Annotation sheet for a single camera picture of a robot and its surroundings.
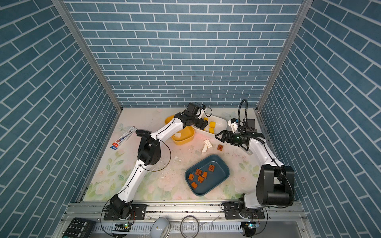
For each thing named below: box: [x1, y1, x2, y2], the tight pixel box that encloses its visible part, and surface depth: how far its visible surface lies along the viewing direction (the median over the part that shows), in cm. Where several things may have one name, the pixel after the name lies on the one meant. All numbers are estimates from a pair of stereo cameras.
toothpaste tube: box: [110, 125, 137, 150], surface depth 103 cm
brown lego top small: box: [208, 164, 215, 173], surface depth 89 cm
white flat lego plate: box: [203, 139, 213, 149], surface depth 101 cm
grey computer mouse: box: [149, 216, 171, 238], surface depth 64 cm
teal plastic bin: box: [184, 154, 231, 197], surface depth 87 cm
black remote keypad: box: [62, 217, 97, 238], surface depth 69 cm
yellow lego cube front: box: [209, 120, 216, 128], surface depth 110 cm
